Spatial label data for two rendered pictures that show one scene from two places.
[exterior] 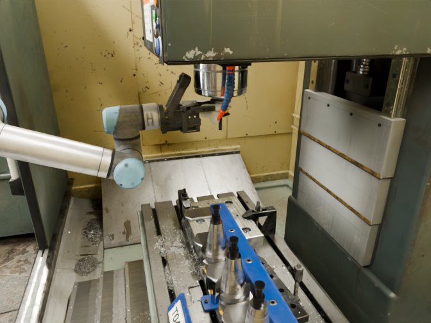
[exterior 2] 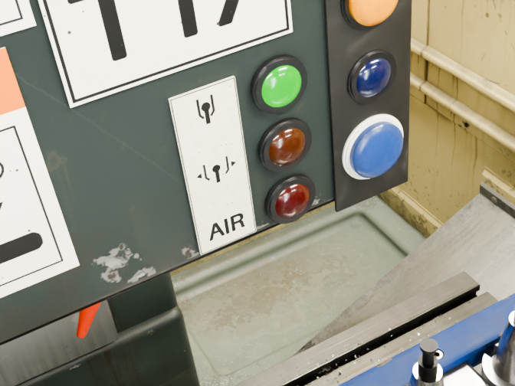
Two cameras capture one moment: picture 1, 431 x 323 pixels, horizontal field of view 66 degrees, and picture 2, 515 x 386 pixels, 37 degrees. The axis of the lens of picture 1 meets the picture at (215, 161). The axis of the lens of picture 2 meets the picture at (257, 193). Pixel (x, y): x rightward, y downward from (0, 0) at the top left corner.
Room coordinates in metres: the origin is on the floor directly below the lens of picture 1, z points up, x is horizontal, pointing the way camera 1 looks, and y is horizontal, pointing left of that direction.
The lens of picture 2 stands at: (0.75, 0.40, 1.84)
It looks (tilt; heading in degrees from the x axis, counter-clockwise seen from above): 38 degrees down; 262
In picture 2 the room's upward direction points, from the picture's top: 8 degrees counter-clockwise
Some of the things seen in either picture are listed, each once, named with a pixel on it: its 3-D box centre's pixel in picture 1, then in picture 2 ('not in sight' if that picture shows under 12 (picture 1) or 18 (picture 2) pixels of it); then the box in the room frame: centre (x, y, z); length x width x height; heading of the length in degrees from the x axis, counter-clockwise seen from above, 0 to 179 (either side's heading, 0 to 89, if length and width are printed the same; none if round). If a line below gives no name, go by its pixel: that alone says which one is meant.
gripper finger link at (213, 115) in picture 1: (215, 114); not in sight; (0.96, 0.00, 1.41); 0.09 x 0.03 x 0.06; 93
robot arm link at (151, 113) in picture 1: (151, 116); not in sight; (0.93, 0.18, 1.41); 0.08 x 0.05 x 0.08; 16
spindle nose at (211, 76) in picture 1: (220, 72); not in sight; (1.00, -0.02, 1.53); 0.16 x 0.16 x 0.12
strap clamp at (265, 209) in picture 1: (258, 218); not in sight; (1.08, -0.17, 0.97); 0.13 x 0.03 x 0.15; 106
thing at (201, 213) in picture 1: (198, 213); not in sight; (0.73, 0.04, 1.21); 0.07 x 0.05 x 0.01; 106
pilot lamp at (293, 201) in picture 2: not in sight; (291, 200); (0.70, 0.12, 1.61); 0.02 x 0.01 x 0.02; 16
